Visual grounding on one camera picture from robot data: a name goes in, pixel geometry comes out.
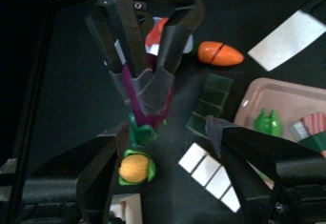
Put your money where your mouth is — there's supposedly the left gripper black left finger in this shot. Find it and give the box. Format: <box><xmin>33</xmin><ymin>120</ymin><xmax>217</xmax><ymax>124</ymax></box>
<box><xmin>23</xmin><ymin>122</ymin><xmax>131</xmax><ymax>224</ymax></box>

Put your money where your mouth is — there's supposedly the dark green segmented toy strip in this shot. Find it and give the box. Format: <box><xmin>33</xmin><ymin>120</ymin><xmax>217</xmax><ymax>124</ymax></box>
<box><xmin>185</xmin><ymin>72</ymin><xmax>234</xmax><ymax>137</ymax></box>

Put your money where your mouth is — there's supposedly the yellow toy corn, green husk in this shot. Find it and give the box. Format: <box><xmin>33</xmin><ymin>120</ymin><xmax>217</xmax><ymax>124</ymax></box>
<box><xmin>118</xmin><ymin>149</ymin><xmax>158</xmax><ymax>186</ymax></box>

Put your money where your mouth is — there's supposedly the black frame post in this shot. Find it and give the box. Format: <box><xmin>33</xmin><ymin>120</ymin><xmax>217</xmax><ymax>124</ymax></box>
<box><xmin>5</xmin><ymin>0</ymin><xmax>62</xmax><ymax>224</ymax></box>

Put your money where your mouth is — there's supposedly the red and white toy food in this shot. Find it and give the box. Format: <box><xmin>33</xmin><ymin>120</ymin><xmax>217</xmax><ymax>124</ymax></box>
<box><xmin>145</xmin><ymin>16</ymin><xmax>196</xmax><ymax>57</ymax></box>

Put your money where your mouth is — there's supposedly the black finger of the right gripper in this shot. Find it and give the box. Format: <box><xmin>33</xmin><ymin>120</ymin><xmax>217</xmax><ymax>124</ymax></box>
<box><xmin>85</xmin><ymin>5</ymin><xmax>153</xmax><ymax>107</ymax></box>
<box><xmin>138</xmin><ymin>7</ymin><xmax>202</xmax><ymax>117</ymax></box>

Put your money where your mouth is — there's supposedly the pink striped toy food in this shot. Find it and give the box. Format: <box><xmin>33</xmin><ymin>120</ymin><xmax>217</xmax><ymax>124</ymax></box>
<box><xmin>290</xmin><ymin>111</ymin><xmax>326</xmax><ymax>158</ymax></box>

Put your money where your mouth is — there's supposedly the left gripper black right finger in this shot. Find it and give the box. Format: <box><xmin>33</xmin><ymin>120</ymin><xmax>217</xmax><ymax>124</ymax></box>
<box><xmin>204</xmin><ymin>114</ymin><xmax>326</xmax><ymax>224</ymax></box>

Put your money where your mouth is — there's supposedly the orange toy carrot piece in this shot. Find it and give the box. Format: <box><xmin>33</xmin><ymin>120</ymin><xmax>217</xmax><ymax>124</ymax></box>
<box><xmin>197</xmin><ymin>40</ymin><xmax>246</xmax><ymax>68</ymax></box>

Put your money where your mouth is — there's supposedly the toy cleaver with white blade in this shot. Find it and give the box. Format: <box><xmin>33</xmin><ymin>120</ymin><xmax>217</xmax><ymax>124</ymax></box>
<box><xmin>246</xmin><ymin>0</ymin><xmax>326</xmax><ymax>72</ymax></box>

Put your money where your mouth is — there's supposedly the white segmented toy strip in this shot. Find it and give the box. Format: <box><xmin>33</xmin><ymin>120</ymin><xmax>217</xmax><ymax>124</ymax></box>
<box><xmin>177</xmin><ymin>142</ymin><xmax>244</xmax><ymax>214</ymax></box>

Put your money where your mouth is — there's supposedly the green toy pepper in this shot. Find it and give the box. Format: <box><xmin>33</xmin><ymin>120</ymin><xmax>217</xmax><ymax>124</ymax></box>
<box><xmin>254</xmin><ymin>108</ymin><xmax>285</xmax><ymax>138</ymax></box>

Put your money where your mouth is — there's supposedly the white box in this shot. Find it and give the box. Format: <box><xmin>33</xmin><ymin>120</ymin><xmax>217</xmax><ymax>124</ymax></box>
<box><xmin>109</xmin><ymin>193</ymin><xmax>145</xmax><ymax>224</ymax></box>

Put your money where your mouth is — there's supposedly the pink plastic tray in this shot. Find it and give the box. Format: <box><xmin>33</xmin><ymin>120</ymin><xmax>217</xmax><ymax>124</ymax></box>
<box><xmin>233</xmin><ymin>77</ymin><xmax>326</xmax><ymax>191</ymax></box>

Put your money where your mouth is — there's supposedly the purple toy eggplant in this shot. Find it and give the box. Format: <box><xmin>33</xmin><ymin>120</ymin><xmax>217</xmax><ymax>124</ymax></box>
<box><xmin>114</xmin><ymin>38</ymin><xmax>177</xmax><ymax>148</ymax></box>

